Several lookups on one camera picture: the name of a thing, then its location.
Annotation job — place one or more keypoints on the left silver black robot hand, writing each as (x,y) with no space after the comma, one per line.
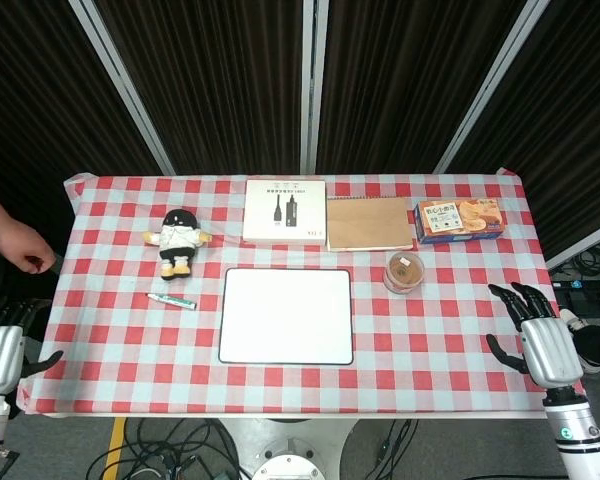
(0,355)

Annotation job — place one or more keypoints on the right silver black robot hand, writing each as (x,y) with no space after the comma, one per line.
(552,352)

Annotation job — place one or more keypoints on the bare person hand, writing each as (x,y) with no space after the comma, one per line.
(22,247)

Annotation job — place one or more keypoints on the green white marker pen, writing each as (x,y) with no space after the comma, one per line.
(172,301)

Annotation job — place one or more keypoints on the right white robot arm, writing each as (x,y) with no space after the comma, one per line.
(575,435)

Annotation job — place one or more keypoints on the white drawing board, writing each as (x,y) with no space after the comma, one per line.
(286,315)

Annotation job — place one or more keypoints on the white sneaker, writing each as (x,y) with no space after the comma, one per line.
(572,317)

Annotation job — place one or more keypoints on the black power strip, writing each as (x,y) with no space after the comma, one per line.
(585,295)

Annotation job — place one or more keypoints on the red white checkered tablecloth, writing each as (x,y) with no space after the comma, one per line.
(130,350)

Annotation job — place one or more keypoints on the dark ribbed partition panel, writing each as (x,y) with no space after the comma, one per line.
(565,125)
(40,100)
(215,85)
(405,85)

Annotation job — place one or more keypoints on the black white plush doll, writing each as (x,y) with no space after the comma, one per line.
(177,235)

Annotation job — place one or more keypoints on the orange blue cookie box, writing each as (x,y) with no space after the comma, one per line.
(460,220)

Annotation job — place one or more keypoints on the round clear plastic snack tub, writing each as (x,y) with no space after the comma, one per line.
(404,272)

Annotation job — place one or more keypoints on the brown spiral notebook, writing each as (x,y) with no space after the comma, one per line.
(369,224)

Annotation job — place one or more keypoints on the white product box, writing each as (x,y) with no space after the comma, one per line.
(285,210)

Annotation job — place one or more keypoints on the grey aluminium partition rail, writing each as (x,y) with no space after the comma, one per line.
(585,250)

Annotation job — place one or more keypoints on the grey aluminium partition post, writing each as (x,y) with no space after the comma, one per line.
(122,85)
(490,85)
(313,85)

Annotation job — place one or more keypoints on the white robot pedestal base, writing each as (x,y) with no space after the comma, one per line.
(290,450)

